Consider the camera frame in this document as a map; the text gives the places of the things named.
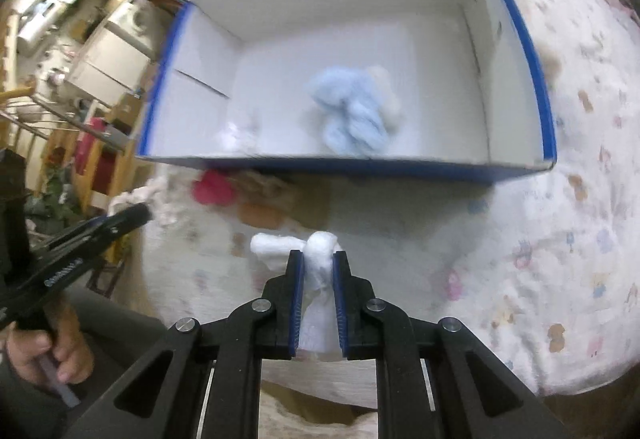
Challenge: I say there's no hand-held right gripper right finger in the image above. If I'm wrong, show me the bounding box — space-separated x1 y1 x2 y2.
332 250 586 439

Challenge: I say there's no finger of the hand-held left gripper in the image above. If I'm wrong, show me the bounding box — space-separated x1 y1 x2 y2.
35 202 153 260

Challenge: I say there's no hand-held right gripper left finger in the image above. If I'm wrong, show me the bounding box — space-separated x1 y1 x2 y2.
65 248 306 439

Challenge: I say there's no white plush toy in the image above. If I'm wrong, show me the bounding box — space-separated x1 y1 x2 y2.
250 231 344 354

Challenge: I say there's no small white sock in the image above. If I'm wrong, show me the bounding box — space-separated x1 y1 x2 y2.
218 115 263 154

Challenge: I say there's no light blue socks bundle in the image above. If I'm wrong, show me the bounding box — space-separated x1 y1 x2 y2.
306 64 404 157

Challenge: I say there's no blue-edged white cardboard box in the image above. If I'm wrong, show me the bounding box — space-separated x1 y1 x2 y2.
137 0 558 185

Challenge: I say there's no person's left hand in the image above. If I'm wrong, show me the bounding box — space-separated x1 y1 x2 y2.
4 300 96 390

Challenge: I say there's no white fluffy cloth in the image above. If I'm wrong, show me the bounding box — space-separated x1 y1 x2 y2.
109 177 181 226

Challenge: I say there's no brown plush toy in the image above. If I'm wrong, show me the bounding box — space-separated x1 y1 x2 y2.
235 172 301 229

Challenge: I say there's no pink red sock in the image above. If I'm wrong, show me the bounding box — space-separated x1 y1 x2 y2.
193 171 237 208

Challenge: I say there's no metal drying rack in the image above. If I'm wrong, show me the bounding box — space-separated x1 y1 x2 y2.
0 87 136 155

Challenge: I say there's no white cabinet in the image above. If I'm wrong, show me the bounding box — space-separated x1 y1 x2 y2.
67 0 157 95

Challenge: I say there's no printed white blanket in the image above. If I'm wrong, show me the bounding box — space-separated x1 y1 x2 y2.
140 0 640 396

